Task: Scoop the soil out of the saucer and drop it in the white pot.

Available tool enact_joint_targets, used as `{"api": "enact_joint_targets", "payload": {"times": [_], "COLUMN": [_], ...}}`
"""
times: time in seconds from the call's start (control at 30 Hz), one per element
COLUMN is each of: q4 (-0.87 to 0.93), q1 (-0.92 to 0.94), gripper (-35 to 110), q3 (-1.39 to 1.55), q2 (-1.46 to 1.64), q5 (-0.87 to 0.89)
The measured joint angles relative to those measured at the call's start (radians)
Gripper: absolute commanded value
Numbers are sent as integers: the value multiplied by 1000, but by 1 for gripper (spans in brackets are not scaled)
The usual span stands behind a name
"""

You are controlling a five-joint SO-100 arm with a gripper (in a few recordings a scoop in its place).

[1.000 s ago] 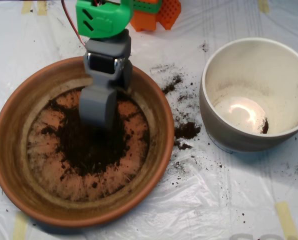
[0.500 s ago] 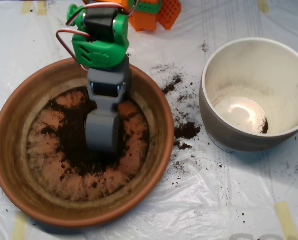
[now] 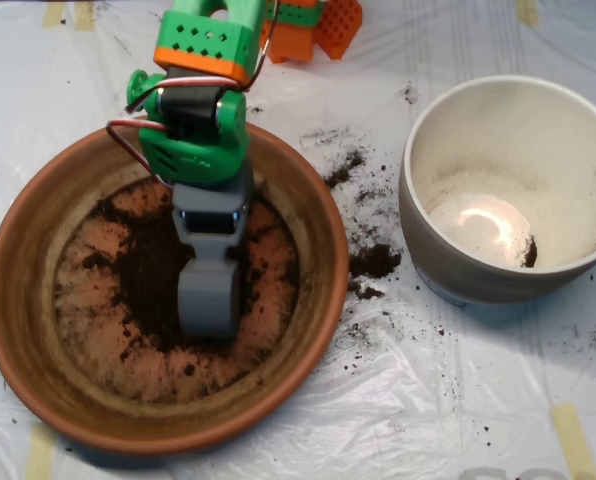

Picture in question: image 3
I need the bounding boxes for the clear plastic cover sheet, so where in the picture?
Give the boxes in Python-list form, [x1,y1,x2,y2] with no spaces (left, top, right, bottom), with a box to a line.
[0,0,596,480]

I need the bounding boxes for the flat spilled soil clump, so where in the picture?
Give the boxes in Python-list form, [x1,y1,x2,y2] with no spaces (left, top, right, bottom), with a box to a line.
[347,282,387,301]

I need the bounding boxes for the red white servo cable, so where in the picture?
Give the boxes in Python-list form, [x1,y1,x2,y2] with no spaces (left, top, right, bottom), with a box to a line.
[125,0,280,114]
[106,119,177,190]

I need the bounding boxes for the dark soil pile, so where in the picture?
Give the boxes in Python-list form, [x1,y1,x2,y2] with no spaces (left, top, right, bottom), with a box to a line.
[80,169,299,364]

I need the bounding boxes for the elongated spilled soil clump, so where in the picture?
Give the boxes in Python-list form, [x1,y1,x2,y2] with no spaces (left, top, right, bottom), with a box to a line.
[325,152,367,189]

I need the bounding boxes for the terracotta clay bowl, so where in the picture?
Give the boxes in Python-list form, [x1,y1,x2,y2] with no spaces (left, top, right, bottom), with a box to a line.
[0,110,350,456]

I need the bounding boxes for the white ceramic pot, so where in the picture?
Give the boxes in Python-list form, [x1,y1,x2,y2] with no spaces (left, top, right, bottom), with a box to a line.
[398,74,596,307]

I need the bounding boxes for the beige masking tape strip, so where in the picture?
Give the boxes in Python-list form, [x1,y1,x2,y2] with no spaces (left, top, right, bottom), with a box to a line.
[42,2,64,29]
[74,2,97,32]
[25,424,57,480]
[550,403,596,480]
[516,0,540,27]

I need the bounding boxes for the large spilled soil clump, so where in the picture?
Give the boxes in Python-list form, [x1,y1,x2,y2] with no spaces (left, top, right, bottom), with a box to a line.
[347,243,403,279]

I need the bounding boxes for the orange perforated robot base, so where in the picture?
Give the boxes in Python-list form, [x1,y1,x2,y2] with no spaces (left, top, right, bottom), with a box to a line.
[260,0,364,64]

